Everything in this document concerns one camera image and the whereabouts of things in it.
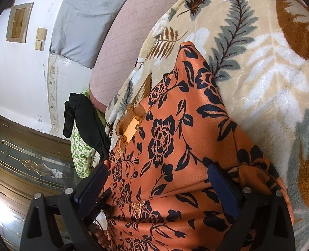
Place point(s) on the black cloth garment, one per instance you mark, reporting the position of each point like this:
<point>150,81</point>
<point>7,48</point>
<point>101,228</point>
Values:
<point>80,111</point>

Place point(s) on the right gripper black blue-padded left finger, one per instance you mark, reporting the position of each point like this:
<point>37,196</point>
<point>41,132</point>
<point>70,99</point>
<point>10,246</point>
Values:
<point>66,221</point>

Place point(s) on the grey pillow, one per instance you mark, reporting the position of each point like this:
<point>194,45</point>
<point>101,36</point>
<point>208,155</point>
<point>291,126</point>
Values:
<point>81,28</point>

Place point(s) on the green white patterned pillow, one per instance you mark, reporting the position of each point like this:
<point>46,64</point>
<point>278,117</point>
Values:
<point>85,158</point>

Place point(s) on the person's left hand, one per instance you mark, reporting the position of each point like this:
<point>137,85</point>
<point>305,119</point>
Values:
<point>99,235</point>

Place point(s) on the gold framed wall picture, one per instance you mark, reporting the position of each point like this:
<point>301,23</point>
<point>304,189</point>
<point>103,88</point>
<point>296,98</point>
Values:
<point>18,22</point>

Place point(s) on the brown wooden glass door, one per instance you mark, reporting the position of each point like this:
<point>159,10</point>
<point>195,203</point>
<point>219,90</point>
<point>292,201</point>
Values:
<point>30,162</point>

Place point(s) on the orange black floral garment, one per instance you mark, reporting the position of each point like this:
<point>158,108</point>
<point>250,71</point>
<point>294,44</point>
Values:
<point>161,197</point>

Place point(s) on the beige wall switch plate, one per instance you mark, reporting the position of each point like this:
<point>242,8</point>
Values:
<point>40,38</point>

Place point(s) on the beige leaf-print fleece blanket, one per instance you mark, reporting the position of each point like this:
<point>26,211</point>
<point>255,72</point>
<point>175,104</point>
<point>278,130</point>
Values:
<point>259,52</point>

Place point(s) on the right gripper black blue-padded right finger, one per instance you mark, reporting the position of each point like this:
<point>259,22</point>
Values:
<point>268,215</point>

